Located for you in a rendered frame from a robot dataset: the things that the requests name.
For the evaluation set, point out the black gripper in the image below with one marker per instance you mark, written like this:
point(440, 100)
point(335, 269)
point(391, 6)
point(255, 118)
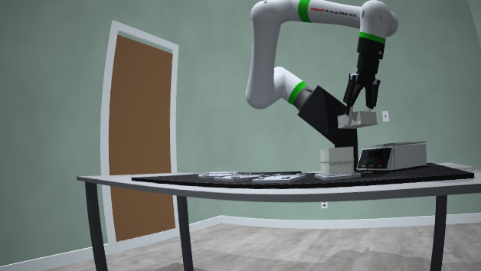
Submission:
point(364, 77)

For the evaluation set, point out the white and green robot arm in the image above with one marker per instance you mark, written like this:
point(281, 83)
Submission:
point(267, 17)

